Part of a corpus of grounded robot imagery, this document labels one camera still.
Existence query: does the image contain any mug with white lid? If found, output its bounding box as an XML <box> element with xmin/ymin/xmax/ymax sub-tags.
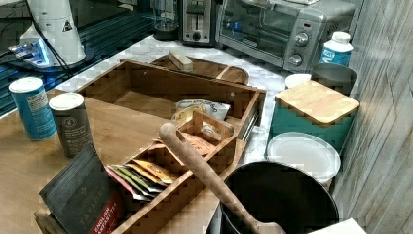
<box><xmin>285</xmin><ymin>73</ymin><xmax>311</xmax><ymax>89</ymax></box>

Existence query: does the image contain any wooden drawer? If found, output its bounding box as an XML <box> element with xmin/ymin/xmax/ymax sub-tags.
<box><xmin>79</xmin><ymin>58</ymin><xmax>266</xmax><ymax>139</ymax></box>

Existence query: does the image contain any clear jar with white lid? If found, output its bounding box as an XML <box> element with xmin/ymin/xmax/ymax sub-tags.
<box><xmin>266</xmin><ymin>132</ymin><xmax>341</xmax><ymax>189</ymax></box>

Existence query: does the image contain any black Taylors tea box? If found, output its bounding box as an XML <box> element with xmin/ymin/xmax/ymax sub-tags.
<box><xmin>39</xmin><ymin>146</ymin><xmax>124</xmax><ymax>234</ymax></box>

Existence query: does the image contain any blue bottle with white cap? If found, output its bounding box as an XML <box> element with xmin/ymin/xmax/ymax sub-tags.
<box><xmin>319</xmin><ymin>31</ymin><xmax>354</xmax><ymax>66</ymax></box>

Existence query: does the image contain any glass blender jar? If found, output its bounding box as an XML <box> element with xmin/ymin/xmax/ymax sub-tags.
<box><xmin>153</xmin><ymin>0</ymin><xmax>178</xmax><ymax>41</ymax></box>

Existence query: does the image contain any wooden serving tray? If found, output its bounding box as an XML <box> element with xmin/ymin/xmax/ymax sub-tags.
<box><xmin>152</xmin><ymin>55</ymin><xmax>249</xmax><ymax>85</ymax></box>

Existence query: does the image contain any dark grey cup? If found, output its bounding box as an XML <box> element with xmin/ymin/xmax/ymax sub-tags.
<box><xmin>311</xmin><ymin>63</ymin><xmax>357</xmax><ymax>96</ymax></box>

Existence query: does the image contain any silver toaster oven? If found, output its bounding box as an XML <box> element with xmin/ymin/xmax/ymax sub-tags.
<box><xmin>218</xmin><ymin>0</ymin><xmax>355</xmax><ymax>73</ymax></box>

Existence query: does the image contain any small wooden block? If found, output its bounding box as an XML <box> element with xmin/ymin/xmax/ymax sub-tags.
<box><xmin>169</xmin><ymin>50</ymin><xmax>193</xmax><ymax>71</ymax></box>

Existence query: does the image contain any orange Stash tea packet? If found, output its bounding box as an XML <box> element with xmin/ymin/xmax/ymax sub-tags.
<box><xmin>152</xmin><ymin>131</ymin><xmax>217</xmax><ymax>157</ymax></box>

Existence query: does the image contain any white snack bag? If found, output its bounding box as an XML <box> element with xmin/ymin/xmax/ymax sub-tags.
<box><xmin>172</xmin><ymin>99</ymin><xmax>231</xmax><ymax>123</ymax></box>

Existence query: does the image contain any yellow tea packet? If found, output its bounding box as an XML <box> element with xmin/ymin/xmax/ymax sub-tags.
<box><xmin>134</xmin><ymin>160</ymin><xmax>178</xmax><ymax>184</ymax></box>

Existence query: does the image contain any blue cylindrical canister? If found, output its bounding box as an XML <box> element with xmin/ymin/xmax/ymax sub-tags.
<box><xmin>9</xmin><ymin>77</ymin><xmax>56</xmax><ymax>140</ymax></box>

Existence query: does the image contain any wooden spoon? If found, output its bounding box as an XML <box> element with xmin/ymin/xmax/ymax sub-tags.
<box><xmin>159</xmin><ymin>123</ymin><xmax>286</xmax><ymax>234</ymax></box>

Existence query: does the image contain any black silver toaster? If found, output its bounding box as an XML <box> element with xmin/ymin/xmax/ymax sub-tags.
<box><xmin>178</xmin><ymin>0</ymin><xmax>216</xmax><ymax>47</ymax></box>

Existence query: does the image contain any black utensil pot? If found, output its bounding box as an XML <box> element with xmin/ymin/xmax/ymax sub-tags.
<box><xmin>225</xmin><ymin>161</ymin><xmax>339</xmax><ymax>234</ymax></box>

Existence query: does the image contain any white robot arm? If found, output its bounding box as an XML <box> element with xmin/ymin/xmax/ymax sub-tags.
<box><xmin>20</xmin><ymin>0</ymin><xmax>86</xmax><ymax>68</ymax></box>

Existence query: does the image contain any dark grey cylindrical canister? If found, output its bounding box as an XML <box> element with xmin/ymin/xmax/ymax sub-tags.
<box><xmin>49</xmin><ymin>93</ymin><xmax>93</xmax><ymax>158</ymax></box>

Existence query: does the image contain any teal canister with wooden lid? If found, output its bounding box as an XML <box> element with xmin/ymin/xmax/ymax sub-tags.
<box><xmin>268</xmin><ymin>80</ymin><xmax>359</xmax><ymax>152</ymax></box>

